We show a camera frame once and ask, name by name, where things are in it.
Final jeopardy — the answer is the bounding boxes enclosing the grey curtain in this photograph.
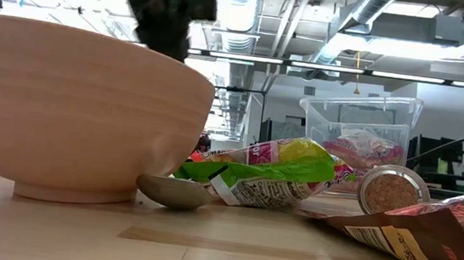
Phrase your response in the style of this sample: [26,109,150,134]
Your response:
[270,114,309,144]

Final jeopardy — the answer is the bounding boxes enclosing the clear plastic storage bin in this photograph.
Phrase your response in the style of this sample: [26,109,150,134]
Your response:
[291,87,425,202]

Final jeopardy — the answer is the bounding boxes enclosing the black monitor stand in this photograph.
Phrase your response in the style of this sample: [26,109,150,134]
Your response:
[405,133,464,187]

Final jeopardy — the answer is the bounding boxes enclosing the person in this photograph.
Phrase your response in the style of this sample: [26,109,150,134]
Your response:
[194,131,214,155]

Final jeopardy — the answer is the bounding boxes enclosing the slanted silver ventilation duct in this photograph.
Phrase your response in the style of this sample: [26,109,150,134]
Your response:
[308,0,404,74]

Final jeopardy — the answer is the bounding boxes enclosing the lime chili shrimp noodle packet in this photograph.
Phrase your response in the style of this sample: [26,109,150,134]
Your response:
[170,124,342,217]

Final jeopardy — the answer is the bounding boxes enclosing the peach-coloured bowl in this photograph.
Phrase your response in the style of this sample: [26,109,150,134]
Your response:
[0,14,221,217]

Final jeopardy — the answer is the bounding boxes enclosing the yellow hanging cord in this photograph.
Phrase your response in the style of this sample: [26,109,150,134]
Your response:
[349,50,365,96]

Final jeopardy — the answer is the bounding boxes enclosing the long ceiling light strip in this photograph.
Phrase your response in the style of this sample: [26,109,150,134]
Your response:
[127,41,464,89]

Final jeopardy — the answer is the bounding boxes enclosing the black aluminium rig frame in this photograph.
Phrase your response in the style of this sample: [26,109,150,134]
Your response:
[402,112,464,203]

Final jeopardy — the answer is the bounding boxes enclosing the tan soup spoon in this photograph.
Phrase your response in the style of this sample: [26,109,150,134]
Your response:
[133,172,218,214]

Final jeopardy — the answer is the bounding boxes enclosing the brown orange noodle packet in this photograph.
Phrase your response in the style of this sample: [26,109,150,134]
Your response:
[294,170,464,260]

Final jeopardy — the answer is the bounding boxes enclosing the wide silver ventilation duct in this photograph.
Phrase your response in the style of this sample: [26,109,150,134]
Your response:
[203,0,265,141]

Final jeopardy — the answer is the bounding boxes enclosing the small glass spice jar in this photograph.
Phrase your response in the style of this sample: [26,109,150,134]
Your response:
[354,161,435,222]

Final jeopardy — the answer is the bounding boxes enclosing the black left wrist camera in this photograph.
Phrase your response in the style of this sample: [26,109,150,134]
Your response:
[184,0,221,24]

